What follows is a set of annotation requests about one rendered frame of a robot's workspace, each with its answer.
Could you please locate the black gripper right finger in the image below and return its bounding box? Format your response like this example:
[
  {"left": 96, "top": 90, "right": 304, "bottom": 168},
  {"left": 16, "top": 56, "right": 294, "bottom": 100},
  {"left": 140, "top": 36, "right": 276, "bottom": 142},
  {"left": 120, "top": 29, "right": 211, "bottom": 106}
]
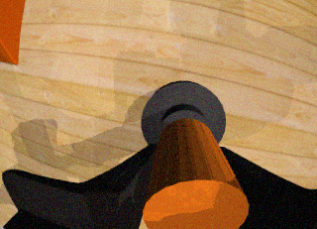
[{"left": 221, "top": 147, "right": 317, "bottom": 229}]

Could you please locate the orange knob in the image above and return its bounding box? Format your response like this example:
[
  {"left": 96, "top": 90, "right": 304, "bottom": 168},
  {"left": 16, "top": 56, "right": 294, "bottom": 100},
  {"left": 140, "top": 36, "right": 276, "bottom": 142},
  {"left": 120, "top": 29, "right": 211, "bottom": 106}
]
[{"left": 143, "top": 119, "right": 250, "bottom": 229}]

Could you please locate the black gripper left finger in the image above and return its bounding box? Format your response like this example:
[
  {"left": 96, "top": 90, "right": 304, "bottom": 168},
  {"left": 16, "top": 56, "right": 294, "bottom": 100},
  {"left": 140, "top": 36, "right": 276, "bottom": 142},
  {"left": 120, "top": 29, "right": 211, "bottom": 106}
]
[{"left": 1, "top": 143, "right": 158, "bottom": 229}]

